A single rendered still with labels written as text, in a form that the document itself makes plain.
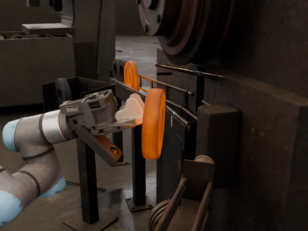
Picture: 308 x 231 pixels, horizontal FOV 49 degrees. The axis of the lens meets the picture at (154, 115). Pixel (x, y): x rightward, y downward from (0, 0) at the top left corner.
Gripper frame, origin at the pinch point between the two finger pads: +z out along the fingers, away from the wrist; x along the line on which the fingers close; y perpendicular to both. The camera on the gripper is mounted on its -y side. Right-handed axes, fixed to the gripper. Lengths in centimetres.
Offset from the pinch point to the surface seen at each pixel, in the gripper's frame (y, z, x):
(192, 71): 1.6, 7.8, 30.0
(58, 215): -66, -82, 75
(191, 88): -9, 4, 52
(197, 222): -17.0, 6.2, -16.2
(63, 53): 6, -126, 244
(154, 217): -32.3, -10.2, 10.2
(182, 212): -22.7, 1.1, -3.9
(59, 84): 2, -53, 69
